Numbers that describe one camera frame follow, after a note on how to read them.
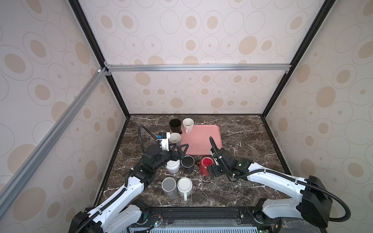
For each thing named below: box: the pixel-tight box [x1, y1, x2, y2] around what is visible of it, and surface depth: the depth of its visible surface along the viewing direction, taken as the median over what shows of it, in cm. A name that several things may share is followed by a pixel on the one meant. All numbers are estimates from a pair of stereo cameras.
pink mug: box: [182, 117, 195, 134], surface depth 105 cm
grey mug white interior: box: [169, 132, 182, 145], surface depth 96 cm
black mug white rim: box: [180, 154, 195, 175], surface depth 85 cm
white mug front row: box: [177, 176, 193, 202], surface depth 78 cm
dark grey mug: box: [157, 176, 178, 199], surface depth 76 cm
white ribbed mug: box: [165, 159, 181, 174], surface depth 85 cm
